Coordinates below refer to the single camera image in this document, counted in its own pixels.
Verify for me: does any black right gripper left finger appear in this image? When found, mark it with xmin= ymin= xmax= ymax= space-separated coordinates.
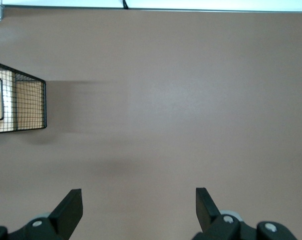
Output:
xmin=0 ymin=188 xmax=83 ymax=240

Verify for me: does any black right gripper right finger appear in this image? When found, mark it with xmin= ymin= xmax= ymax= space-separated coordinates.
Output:
xmin=192 ymin=187 xmax=298 ymax=240

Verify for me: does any brown table cover sheet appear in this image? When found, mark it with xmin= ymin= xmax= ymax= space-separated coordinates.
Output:
xmin=0 ymin=6 xmax=302 ymax=240

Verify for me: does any black wire tray wooden base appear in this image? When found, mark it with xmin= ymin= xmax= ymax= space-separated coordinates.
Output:
xmin=0 ymin=59 xmax=47 ymax=135

